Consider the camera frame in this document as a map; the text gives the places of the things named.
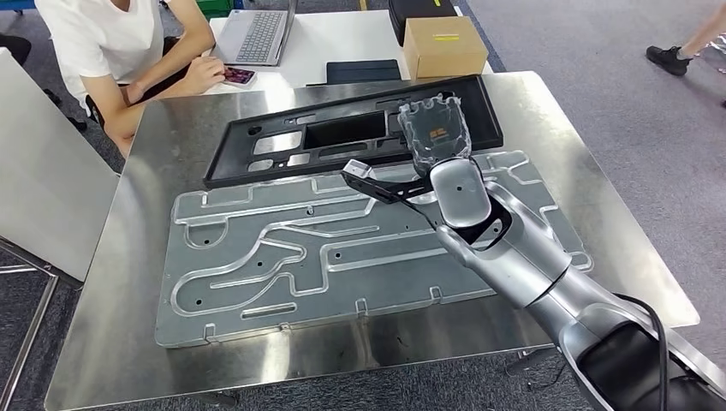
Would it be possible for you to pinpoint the black bag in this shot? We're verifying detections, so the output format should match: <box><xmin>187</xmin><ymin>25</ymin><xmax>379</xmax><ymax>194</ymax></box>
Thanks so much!
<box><xmin>0</xmin><ymin>33</ymin><xmax>33</xmax><ymax>66</ymax></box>

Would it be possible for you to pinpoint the stainless steel workbench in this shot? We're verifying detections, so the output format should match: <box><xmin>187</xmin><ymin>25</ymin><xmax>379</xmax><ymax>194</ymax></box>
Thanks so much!
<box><xmin>44</xmin><ymin>70</ymin><xmax>701</xmax><ymax>411</ymax></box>

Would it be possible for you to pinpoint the cardboard box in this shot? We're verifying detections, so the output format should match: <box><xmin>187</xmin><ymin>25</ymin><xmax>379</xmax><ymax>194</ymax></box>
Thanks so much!
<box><xmin>402</xmin><ymin>15</ymin><xmax>490</xmax><ymax>80</ymax></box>

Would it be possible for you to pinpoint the grey moulded panel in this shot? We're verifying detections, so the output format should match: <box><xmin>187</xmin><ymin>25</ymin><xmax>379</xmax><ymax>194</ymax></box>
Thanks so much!
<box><xmin>154</xmin><ymin>150</ymin><xmax>595</xmax><ymax>348</ymax></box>

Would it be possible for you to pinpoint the grey laptop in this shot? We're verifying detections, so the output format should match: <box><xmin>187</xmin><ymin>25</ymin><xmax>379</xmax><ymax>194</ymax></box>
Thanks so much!
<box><xmin>210</xmin><ymin>0</ymin><xmax>299</xmax><ymax>68</ymax></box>

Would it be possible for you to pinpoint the chrome chair base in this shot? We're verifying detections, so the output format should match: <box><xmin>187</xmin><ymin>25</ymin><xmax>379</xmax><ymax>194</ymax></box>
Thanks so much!
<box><xmin>700</xmin><ymin>33</ymin><xmax>726</xmax><ymax>72</ymax></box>

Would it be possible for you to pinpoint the green crate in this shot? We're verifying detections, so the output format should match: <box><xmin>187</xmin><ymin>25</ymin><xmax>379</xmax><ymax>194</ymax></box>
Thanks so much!
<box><xmin>195</xmin><ymin>0</ymin><xmax>245</xmax><ymax>21</ymax></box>

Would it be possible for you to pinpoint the smartphone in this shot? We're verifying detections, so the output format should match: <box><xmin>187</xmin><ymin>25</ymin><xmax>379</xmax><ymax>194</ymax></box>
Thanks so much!
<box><xmin>223</xmin><ymin>66</ymin><xmax>258</xmax><ymax>87</ymax></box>

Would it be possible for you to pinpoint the person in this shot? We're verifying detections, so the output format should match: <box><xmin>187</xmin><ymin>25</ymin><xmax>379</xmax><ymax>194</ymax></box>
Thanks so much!
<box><xmin>34</xmin><ymin>0</ymin><xmax>217</xmax><ymax>115</ymax></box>

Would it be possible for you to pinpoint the person's right hand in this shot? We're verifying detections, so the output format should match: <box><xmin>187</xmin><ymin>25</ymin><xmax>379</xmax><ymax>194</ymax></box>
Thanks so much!
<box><xmin>181</xmin><ymin>57</ymin><xmax>227</xmax><ymax>95</ymax></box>

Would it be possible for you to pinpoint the thin black floor cable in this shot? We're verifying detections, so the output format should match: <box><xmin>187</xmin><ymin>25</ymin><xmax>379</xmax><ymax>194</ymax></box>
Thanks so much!
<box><xmin>527</xmin><ymin>362</ymin><xmax>568</xmax><ymax>392</ymax></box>

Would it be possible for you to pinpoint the dark flat tablet case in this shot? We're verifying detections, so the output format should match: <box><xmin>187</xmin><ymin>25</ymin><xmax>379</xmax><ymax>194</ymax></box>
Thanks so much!
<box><xmin>325</xmin><ymin>59</ymin><xmax>402</xmax><ymax>86</ymax></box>

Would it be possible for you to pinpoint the white table with steel legs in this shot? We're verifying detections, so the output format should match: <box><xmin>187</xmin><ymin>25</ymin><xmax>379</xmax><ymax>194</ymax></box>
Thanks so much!
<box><xmin>0</xmin><ymin>48</ymin><xmax>120</xmax><ymax>411</ymax></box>

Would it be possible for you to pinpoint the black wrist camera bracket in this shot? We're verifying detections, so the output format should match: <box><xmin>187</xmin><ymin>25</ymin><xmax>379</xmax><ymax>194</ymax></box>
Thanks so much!
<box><xmin>340</xmin><ymin>167</ymin><xmax>441</xmax><ymax>206</ymax></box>

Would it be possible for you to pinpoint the black case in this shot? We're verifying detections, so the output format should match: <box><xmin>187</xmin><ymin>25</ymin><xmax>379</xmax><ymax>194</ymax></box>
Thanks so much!
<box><xmin>388</xmin><ymin>0</ymin><xmax>460</xmax><ymax>46</ymax></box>

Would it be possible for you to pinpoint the black plastic plate holder part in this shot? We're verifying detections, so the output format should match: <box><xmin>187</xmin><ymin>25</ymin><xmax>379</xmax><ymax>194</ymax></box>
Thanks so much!
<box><xmin>203</xmin><ymin>74</ymin><xmax>505</xmax><ymax>190</ymax></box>

